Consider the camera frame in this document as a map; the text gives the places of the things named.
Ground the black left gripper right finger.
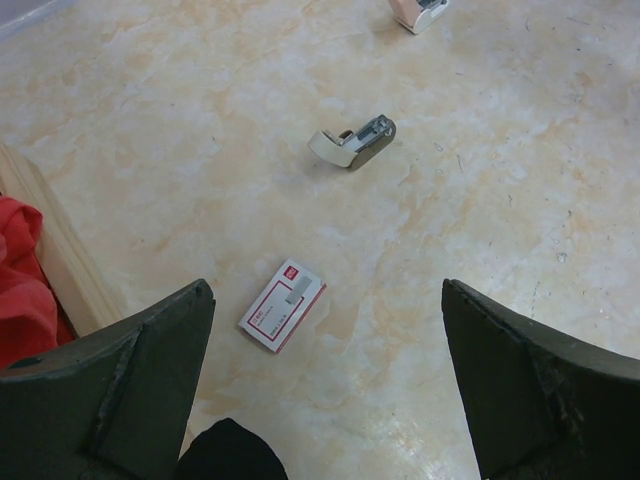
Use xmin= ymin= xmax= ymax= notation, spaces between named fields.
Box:
xmin=441 ymin=280 xmax=639 ymax=479

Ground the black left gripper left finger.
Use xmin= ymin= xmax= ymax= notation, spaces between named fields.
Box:
xmin=1 ymin=279 xmax=216 ymax=479

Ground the black hanging garment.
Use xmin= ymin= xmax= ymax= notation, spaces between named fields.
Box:
xmin=174 ymin=418 xmax=288 ymax=480

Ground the red hanging garment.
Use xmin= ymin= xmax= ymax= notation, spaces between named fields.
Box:
xmin=0 ymin=196 xmax=75 ymax=368

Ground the red white staple box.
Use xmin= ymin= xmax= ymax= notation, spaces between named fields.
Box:
xmin=238 ymin=258 xmax=326 ymax=354

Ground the wooden clothes rack frame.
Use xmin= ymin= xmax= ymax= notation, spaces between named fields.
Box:
xmin=1 ymin=144 xmax=123 ymax=336

